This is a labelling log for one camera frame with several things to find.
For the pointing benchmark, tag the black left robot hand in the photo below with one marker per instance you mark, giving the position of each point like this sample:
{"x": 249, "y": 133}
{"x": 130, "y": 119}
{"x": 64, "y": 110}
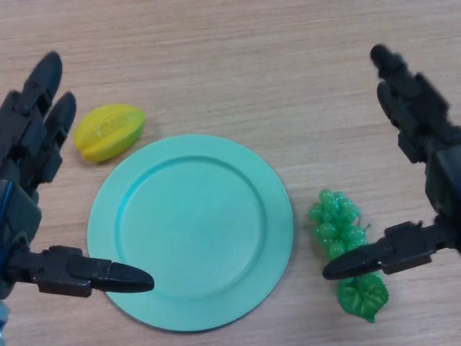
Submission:
{"x": 25, "y": 133}

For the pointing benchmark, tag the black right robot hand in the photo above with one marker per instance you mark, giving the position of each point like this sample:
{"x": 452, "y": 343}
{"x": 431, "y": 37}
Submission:
{"x": 436, "y": 133}

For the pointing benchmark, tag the green grape bunch with leaf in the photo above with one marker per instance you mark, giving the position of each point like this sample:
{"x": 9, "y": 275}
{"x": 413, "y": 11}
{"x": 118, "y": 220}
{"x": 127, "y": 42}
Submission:
{"x": 329, "y": 216}

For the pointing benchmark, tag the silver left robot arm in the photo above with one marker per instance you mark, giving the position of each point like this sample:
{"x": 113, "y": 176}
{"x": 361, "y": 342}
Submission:
{"x": 2, "y": 320}

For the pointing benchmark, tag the round green plate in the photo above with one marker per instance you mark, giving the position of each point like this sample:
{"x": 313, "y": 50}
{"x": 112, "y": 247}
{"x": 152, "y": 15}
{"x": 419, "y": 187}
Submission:
{"x": 194, "y": 223}

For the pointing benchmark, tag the yellow green starfruit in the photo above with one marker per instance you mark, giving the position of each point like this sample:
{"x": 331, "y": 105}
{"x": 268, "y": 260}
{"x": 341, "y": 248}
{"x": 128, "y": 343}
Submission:
{"x": 108, "y": 133}

